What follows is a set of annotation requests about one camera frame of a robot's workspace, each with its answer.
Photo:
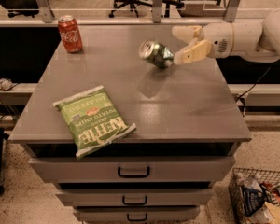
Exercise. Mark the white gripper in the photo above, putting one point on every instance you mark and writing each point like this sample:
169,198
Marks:
217,39

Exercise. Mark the green soda can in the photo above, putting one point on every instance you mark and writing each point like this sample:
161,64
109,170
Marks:
156,53

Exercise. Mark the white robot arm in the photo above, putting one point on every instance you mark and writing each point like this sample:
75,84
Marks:
254,41

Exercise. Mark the red Coca-Cola can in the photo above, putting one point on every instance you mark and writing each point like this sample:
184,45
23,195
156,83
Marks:
70,34

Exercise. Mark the grey drawer cabinet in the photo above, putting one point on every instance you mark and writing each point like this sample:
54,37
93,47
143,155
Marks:
181,111

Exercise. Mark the green Kettle chips bag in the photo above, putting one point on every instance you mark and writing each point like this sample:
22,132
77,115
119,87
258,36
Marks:
93,120

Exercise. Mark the top grey drawer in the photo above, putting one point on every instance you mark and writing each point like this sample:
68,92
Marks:
133,169

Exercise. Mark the grey drawer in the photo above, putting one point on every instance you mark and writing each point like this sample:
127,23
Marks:
136,214
133,169
133,197

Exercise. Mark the middle grey drawer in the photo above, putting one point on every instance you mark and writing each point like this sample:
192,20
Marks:
133,197

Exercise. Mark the dark blue snack bag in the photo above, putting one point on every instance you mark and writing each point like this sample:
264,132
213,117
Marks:
253,200

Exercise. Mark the red snack bag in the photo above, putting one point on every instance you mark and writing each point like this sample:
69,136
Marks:
271,192

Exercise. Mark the metal glass railing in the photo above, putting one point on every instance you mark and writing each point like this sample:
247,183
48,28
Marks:
99,10

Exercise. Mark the yellow snack bag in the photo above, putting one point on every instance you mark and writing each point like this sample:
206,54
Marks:
273,213

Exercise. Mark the bottom grey drawer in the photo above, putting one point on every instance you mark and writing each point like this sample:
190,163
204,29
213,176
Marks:
136,214

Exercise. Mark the wire basket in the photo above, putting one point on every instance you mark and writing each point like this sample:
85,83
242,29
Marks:
250,178

